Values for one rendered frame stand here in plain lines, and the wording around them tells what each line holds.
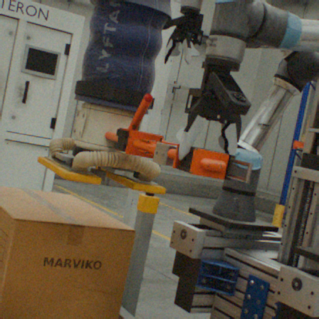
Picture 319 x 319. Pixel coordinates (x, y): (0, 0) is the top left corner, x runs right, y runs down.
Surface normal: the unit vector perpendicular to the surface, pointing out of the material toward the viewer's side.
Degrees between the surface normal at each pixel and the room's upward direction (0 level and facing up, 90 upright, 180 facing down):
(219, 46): 90
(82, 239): 90
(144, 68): 80
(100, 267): 90
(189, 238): 90
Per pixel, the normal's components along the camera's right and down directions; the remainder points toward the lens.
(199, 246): 0.54, 0.14
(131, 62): 0.29, -0.17
